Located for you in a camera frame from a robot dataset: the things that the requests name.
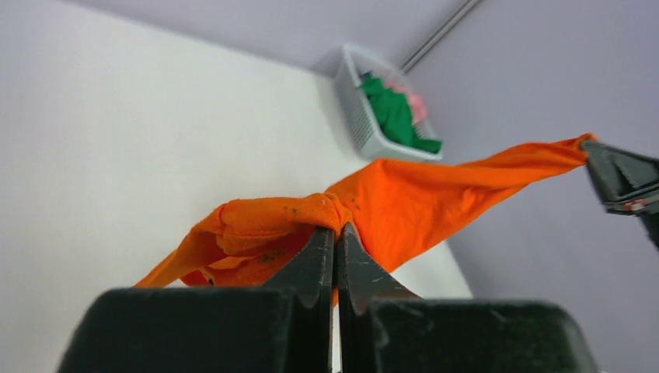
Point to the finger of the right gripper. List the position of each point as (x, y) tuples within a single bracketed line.
[(651, 224), (625, 182)]

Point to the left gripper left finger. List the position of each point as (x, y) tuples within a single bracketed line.
[(284, 325)]

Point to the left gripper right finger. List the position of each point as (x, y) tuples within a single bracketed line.
[(385, 327)]

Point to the orange t shirt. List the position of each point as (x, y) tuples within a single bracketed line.
[(400, 210)]

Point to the white plastic basket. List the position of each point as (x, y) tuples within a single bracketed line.
[(370, 143)]

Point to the green t shirt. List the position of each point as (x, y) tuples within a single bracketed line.
[(393, 115)]

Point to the pink t shirt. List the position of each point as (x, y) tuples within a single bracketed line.
[(415, 101)]

